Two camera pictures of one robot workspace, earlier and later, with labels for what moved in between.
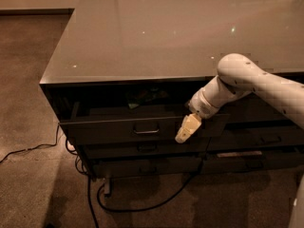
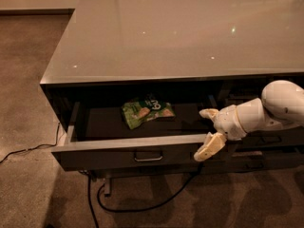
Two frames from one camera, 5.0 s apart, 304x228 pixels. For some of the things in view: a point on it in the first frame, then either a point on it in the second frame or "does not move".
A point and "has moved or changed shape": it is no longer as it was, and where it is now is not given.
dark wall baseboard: (49, 11) does not move
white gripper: (200, 105) -> (227, 122)
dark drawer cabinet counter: (132, 58) does not move
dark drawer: (141, 122) has moved or changed shape
